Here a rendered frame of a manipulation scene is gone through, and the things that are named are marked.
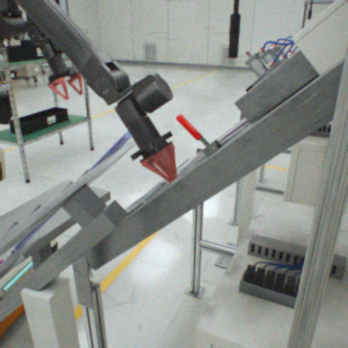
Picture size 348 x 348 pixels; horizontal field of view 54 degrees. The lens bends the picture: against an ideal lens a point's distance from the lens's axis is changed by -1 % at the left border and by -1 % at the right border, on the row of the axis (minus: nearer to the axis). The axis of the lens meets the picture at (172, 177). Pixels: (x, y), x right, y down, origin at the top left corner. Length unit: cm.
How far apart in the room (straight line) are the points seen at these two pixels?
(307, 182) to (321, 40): 166
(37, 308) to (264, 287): 52
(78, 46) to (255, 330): 73
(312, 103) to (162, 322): 134
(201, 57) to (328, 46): 956
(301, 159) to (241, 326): 141
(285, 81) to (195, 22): 956
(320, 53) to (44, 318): 62
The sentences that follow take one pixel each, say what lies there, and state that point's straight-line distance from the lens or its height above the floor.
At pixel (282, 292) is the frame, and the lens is 91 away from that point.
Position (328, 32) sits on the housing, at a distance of 55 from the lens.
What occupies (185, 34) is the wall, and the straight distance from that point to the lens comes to 1024.
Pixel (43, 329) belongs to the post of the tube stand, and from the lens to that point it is 71.
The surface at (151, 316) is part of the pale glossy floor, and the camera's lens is 172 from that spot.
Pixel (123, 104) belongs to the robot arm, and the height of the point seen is 109.
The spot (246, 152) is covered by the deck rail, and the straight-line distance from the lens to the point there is 58.
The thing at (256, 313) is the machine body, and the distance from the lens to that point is 90.
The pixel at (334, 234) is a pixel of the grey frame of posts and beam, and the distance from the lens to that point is 57.
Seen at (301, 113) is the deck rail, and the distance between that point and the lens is 55.
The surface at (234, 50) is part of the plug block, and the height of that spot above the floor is 118.
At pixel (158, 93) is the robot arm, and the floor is 112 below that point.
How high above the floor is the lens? 126
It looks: 25 degrees down
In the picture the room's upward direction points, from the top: straight up
